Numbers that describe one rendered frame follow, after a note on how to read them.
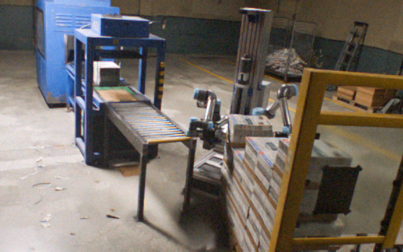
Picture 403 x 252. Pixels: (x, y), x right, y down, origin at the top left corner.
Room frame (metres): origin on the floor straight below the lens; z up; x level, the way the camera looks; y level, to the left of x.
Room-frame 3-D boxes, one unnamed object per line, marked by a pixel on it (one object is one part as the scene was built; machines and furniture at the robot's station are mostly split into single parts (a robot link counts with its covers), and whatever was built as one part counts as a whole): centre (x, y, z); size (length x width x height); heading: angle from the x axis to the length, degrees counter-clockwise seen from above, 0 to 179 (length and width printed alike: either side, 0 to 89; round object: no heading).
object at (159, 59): (4.80, 0.61, 0.77); 0.09 x 0.09 x 1.55; 31
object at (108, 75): (5.33, 1.43, 0.93); 0.38 x 0.30 x 0.26; 31
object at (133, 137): (3.83, 0.84, 0.74); 1.34 x 0.05 x 0.12; 31
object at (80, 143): (4.84, 1.14, 0.38); 0.94 x 0.69 x 0.63; 121
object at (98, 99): (4.84, 1.14, 0.75); 0.70 x 0.65 x 0.10; 31
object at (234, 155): (3.03, -0.55, 0.42); 1.17 x 0.39 x 0.83; 13
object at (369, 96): (9.13, -3.74, 0.28); 1.20 x 0.83 x 0.57; 31
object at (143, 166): (3.28, 0.51, 0.34); 0.06 x 0.06 x 0.68; 31
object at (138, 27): (4.84, 1.14, 1.65); 0.60 x 0.45 x 0.20; 121
